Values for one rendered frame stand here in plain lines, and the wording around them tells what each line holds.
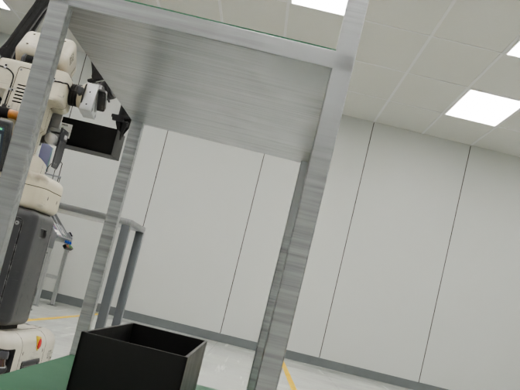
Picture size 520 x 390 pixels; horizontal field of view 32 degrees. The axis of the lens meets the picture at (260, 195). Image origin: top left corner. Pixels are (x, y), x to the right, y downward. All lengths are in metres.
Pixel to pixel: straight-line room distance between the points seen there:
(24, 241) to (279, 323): 1.91
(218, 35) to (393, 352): 9.75
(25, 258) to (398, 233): 8.23
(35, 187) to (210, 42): 1.83
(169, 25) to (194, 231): 9.58
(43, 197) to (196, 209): 7.85
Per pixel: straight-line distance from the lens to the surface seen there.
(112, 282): 4.29
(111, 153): 3.83
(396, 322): 10.95
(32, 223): 3.10
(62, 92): 3.51
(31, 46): 3.64
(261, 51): 1.32
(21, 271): 3.10
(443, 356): 11.06
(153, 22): 1.34
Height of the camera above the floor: 0.57
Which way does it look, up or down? 6 degrees up
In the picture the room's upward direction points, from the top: 14 degrees clockwise
